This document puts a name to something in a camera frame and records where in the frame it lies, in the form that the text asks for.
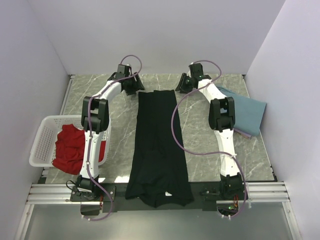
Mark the black t shirt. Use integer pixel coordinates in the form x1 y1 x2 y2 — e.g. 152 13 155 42
125 90 193 200

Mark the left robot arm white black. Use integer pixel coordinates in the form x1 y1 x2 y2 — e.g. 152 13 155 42
76 63 145 201

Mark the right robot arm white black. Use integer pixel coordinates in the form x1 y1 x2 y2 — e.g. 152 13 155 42
175 60 244 200

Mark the folded blue t shirt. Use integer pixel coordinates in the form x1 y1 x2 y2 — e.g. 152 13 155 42
217 86 267 137

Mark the folded purple t shirt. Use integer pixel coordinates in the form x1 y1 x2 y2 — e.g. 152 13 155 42
234 128 252 139

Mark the red t shirt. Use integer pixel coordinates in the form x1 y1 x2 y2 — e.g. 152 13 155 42
52 124 106 179

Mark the white plastic laundry basket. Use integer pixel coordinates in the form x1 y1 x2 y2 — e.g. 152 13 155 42
29 114 112 168

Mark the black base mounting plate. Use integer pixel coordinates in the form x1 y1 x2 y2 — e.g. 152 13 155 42
69 181 250 216

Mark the aluminium rail frame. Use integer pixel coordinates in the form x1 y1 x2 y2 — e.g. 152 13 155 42
14 182 302 240

